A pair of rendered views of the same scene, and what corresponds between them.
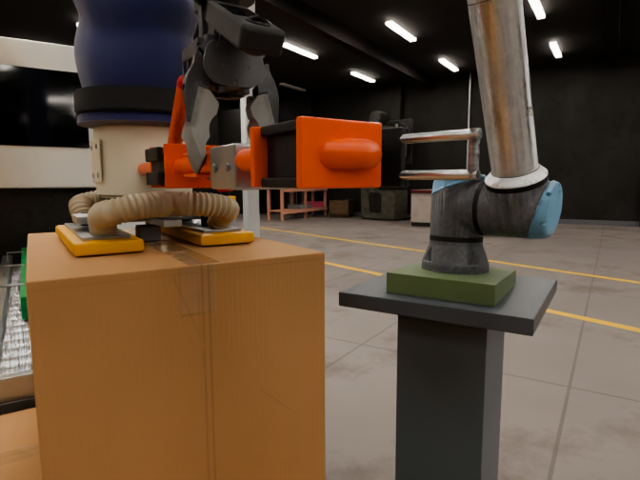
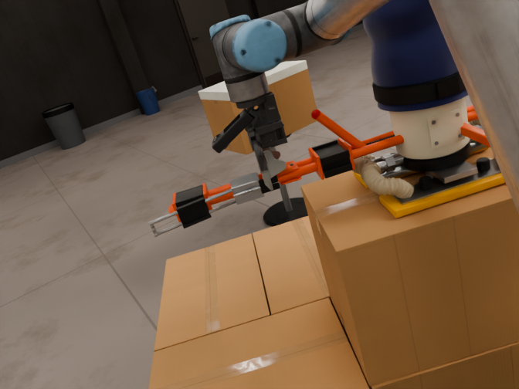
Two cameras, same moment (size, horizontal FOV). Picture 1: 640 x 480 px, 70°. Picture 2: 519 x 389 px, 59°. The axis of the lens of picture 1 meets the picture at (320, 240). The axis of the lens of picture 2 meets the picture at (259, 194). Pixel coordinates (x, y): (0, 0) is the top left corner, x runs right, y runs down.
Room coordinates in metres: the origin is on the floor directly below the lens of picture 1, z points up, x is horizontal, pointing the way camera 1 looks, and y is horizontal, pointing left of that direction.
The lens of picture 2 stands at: (1.07, -0.78, 1.47)
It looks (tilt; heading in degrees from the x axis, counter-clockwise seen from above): 23 degrees down; 122
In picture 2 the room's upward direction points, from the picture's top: 17 degrees counter-clockwise
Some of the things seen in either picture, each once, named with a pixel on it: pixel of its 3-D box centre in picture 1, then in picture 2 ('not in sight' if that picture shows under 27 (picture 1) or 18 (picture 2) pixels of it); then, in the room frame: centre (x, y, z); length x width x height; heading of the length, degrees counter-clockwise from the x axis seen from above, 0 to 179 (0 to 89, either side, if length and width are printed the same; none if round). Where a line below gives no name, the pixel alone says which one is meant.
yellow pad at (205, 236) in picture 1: (196, 223); (455, 178); (0.93, 0.25, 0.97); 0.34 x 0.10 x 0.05; 33
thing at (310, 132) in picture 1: (313, 156); (192, 202); (0.38, 0.01, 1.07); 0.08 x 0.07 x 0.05; 33
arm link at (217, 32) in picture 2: not in sight; (236, 49); (0.56, 0.11, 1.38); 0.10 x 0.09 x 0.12; 136
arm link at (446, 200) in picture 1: (460, 205); not in sight; (1.33, -0.41, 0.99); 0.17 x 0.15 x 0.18; 46
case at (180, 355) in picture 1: (156, 343); (438, 245); (0.86, 0.32, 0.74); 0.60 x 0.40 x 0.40; 32
